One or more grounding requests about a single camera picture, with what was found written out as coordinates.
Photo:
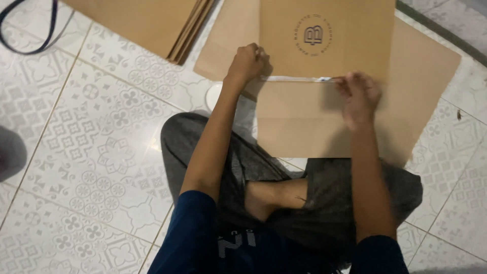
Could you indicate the person's left hand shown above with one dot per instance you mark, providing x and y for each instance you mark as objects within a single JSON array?
[{"x": 245, "y": 62}]

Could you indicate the person's right hand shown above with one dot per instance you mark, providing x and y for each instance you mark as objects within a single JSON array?
[{"x": 359, "y": 101}]

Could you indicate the person's right fingers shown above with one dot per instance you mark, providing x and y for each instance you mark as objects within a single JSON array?
[{"x": 348, "y": 85}]

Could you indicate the person's left fingers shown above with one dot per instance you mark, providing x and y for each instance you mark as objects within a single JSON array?
[{"x": 258, "y": 57}]

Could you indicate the white adhesive tape strip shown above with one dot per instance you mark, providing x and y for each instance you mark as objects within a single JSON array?
[{"x": 295, "y": 78}]

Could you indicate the brown paper bag with logo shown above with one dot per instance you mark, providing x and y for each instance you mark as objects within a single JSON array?
[{"x": 304, "y": 76}]

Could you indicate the white tape roll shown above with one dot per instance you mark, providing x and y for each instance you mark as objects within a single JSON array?
[{"x": 214, "y": 96}]

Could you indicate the plain brown paper sheet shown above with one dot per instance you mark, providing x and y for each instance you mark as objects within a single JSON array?
[{"x": 414, "y": 87}]

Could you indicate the person's grey trousers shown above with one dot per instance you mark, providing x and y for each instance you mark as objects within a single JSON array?
[{"x": 236, "y": 160}]

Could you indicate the stack of brown paper bags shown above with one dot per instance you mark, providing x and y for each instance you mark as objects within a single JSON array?
[{"x": 152, "y": 23}]

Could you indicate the person's bare foot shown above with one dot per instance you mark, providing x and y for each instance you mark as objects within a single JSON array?
[{"x": 272, "y": 198}]

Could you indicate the person's dark blue shirt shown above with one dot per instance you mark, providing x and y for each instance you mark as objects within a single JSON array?
[{"x": 213, "y": 243}]

